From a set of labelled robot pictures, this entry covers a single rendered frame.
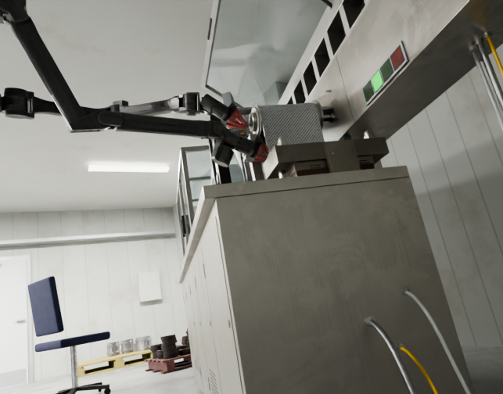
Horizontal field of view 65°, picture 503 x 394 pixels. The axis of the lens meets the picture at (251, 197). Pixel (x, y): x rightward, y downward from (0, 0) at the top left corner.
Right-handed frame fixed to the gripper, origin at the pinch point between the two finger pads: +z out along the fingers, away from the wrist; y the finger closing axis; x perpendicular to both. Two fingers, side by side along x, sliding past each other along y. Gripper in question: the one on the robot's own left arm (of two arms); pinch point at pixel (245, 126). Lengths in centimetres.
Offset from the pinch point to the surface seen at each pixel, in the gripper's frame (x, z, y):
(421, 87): 24, 44, 42
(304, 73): 50, 8, -14
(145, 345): -123, 18, -605
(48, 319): -129, -78, -297
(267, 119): 2.8, 6.6, 8.6
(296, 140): 1.8, 19.9, 8.9
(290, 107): 13.5, 11.4, 8.3
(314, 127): 11.4, 23.5, 9.0
